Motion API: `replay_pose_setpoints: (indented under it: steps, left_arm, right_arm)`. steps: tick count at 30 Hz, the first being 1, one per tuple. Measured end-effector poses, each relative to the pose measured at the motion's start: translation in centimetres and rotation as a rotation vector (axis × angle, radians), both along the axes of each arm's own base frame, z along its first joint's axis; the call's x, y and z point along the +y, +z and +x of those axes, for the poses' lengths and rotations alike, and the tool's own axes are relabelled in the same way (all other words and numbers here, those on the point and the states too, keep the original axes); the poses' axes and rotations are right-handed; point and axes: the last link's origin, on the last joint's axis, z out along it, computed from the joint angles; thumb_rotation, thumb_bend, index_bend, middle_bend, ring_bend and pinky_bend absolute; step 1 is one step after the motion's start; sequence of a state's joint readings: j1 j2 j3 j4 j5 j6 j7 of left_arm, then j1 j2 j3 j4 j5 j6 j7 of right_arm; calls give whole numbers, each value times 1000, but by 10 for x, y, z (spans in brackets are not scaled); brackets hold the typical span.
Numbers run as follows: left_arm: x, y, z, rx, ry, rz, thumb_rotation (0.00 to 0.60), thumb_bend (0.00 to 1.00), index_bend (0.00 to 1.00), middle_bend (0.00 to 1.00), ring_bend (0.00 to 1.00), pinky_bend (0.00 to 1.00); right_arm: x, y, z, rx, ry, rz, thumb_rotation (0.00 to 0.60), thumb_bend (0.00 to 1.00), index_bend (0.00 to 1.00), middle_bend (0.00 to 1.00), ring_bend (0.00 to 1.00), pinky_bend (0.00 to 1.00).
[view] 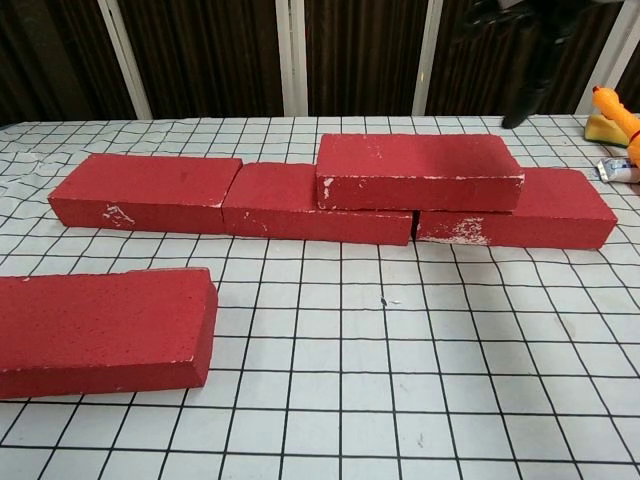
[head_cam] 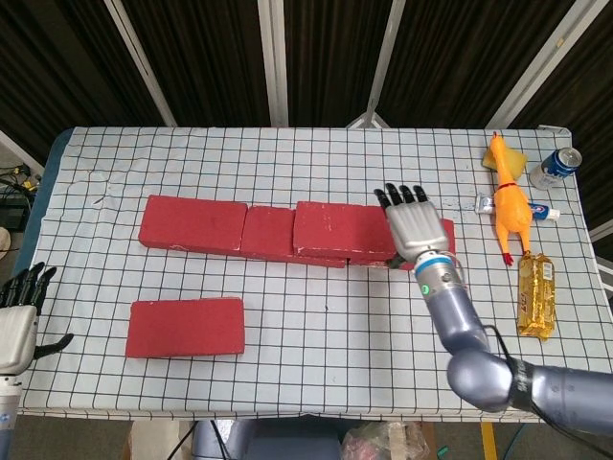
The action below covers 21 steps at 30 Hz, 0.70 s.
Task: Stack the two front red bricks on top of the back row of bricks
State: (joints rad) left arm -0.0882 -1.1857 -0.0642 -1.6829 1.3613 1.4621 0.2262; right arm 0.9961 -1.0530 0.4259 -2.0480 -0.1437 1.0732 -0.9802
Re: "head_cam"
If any yellow sponge wedge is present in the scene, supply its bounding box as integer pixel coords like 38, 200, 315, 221
481, 146, 530, 176

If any blue table padding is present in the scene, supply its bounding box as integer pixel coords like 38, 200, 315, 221
13, 131, 73, 288

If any dark pleated curtain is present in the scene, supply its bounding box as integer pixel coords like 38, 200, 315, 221
0, 0, 613, 231

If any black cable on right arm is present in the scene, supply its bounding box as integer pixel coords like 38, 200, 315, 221
482, 324, 613, 460

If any white sack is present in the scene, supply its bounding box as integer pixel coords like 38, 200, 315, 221
128, 420, 195, 460

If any orange rubber chicken toy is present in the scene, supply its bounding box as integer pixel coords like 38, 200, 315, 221
488, 131, 534, 265

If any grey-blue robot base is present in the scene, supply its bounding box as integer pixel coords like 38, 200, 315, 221
191, 419, 344, 460

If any blue drink can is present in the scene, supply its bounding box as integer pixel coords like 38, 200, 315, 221
529, 147, 583, 191

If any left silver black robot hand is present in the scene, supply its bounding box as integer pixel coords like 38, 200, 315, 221
0, 262, 76, 375

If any white frame bar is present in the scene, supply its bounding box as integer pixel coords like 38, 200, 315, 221
0, 128, 47, 178

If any golden snack package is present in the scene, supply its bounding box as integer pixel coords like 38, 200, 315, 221
515, 252, 559, 339

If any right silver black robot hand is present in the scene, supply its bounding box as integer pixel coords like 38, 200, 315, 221
373, 182, 452, 268

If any black equipment box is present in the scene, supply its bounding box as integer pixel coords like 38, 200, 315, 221
0, 184, 33, 231

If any white toothpaste tube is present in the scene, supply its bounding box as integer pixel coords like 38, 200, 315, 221
475, 194, 561, 222

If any clear plastic bag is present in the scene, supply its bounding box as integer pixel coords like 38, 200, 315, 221
342, 421, 432, 460

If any white black grid tablecloth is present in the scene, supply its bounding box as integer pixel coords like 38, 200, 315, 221
21, 126, 613, 423

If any white metal frame post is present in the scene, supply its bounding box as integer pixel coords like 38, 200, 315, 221
104, 0, 177, 127
484, 0, 602, 129
257, 0, 291, 127
347, 0, 408, 129

